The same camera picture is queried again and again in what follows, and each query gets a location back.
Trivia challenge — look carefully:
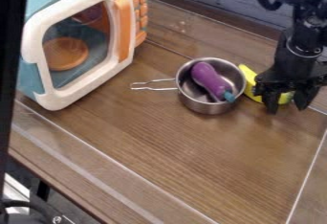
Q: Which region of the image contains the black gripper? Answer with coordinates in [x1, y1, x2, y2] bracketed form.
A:
[253, 31, 327, 114]

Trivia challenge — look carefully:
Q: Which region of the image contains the yellow toy banana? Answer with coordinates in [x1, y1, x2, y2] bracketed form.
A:
[239, 64, 294, 105]

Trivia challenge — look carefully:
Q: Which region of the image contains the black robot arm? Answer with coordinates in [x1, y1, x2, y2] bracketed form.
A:
[253, 0, 327, 114]

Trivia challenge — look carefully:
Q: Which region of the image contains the purple toy eggplant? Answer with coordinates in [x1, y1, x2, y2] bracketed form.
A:
[191, 61, 235, 102]

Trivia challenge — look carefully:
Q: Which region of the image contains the blue toy microwave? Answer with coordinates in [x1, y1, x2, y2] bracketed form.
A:
[16, 0, 149, 111]

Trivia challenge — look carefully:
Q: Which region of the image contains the black vertical pole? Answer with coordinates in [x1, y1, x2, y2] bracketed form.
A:
[0, 0, 27, 192]

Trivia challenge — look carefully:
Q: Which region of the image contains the silver pot with handle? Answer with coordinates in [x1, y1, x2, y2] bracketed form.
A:
[131, 57, 247, 115]

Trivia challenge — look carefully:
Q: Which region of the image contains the black cable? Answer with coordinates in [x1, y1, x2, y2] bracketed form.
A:
[0, 200, 53, 224]

